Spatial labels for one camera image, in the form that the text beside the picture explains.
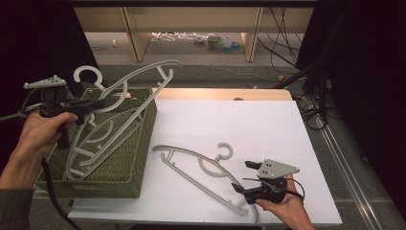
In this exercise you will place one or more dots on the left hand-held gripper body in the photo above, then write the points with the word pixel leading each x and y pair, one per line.
pixel 48 96

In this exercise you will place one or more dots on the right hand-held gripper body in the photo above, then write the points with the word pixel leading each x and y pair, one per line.
pixel 274 169

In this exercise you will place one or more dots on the green woven basket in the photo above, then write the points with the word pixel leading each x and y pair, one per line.
pixel 134 150

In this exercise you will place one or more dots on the person's left hand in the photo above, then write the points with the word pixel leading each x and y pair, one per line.
pixel 38 134

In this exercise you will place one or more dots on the person's right hand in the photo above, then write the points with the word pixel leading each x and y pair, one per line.
pixel 290 206

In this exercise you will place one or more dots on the white table mat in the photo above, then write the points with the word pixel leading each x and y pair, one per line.
pixel 255 127

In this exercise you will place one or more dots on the black curtain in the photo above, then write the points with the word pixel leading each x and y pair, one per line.
pixel 370 80
pixel 28 38

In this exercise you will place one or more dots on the pile of colourful toys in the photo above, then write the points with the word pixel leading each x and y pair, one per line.
pixel 220 43

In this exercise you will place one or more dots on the light wooden shelf unit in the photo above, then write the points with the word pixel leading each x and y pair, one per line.
pixel 191 19

